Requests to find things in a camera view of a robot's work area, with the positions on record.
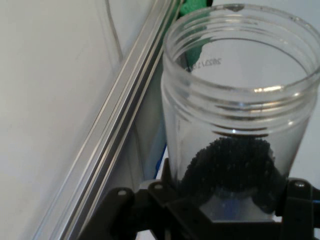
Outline clear plastic jar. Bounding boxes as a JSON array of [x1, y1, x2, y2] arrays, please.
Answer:
[[160, 3, 320, 221]]

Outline black seeds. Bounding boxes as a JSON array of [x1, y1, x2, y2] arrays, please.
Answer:
[[178, 138, 286, 216]]

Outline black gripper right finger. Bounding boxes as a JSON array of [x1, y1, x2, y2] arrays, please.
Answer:
[[274, 176, 320, 240]]

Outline green foam block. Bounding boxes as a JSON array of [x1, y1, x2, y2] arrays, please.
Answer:
[[179, 0, 209, 72]]

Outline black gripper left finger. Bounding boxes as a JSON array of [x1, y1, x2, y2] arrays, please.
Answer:
[[76, 157, 214, 240]]

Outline aluminium wall rail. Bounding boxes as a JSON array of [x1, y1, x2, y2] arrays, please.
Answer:
[[31, 0, 185, 240]]

